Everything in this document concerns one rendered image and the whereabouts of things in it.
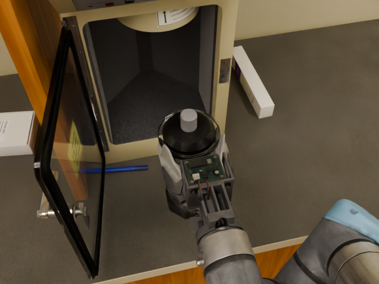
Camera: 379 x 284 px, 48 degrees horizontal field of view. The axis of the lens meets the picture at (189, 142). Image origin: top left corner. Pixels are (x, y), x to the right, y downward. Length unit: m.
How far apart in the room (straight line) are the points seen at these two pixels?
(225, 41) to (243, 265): 0.47
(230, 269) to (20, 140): 0.74
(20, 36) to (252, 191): 0.63
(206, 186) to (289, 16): 0.97
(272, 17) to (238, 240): 1.00
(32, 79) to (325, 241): 0.52
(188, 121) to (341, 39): 0.91
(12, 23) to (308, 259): 0.54
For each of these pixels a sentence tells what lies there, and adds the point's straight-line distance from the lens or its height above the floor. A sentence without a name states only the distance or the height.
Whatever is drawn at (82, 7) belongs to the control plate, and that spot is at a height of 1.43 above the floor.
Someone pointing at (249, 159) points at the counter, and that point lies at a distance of 1.10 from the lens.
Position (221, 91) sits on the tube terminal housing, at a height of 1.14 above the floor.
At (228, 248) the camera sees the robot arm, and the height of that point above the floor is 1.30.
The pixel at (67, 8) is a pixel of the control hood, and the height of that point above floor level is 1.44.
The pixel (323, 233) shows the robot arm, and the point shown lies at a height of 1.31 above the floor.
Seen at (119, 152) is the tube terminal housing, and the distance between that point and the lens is 1.07.
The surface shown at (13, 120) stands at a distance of 1.21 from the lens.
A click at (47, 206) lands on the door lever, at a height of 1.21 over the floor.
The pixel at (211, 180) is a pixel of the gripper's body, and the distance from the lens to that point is 0.62.
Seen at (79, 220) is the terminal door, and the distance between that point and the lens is 0.77.
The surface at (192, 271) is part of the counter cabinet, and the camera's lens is 1.10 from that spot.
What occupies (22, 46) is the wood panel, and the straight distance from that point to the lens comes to 0.71.
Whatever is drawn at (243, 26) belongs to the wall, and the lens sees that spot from 1.45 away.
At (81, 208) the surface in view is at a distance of 0.73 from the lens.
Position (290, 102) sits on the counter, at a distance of 1.25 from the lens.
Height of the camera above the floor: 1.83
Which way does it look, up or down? 52 degrees down
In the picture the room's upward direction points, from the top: straight up
